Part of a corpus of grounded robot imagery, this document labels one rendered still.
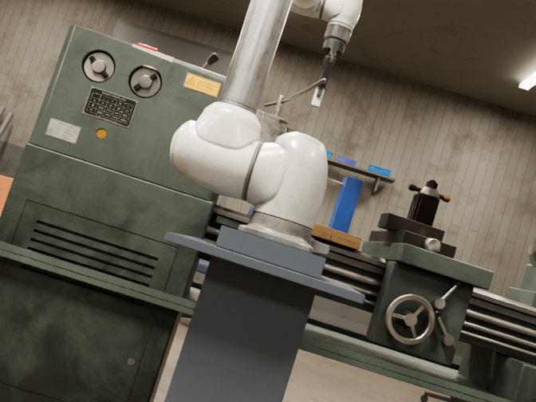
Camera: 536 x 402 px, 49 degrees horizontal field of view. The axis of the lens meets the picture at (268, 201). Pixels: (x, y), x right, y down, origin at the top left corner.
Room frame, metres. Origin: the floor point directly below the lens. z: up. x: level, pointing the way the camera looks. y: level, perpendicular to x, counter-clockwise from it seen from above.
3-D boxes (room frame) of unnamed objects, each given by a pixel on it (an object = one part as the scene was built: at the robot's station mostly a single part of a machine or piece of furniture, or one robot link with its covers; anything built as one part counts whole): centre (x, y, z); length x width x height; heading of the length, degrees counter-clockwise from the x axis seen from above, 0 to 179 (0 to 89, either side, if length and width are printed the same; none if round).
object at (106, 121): (2.03, 0.47, 1.06); 0.59 x 0.48 x 0.39; 93
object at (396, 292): (1.87, -0.57, 0.73); 0.27 x 0.12 x 0.27; 93
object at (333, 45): (2.01, -0.06, 1.49); 0.08 x 0.07 x 0.09; 3
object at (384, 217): (2.02, -0.50, 1.00); 0.20 x 0.10 x 0.05; 93
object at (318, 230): (2.08, -0.17, 0.89); 0.36 x 0.30 x 0.04; 3
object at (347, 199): (2.09, -0.27, 1.00); 0.08 x 0.06 x 0.23; 3
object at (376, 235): (2.09, -0.53, 0.95); 0.43 x 0.18 x 0.04; 3
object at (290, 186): (1.45, -0.04, 0.97); 0.18 x 0.16 x 0.22; 86
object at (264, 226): (1.44, -0.07, 0.83); 0.22 x 0.18 x 0.06; 86
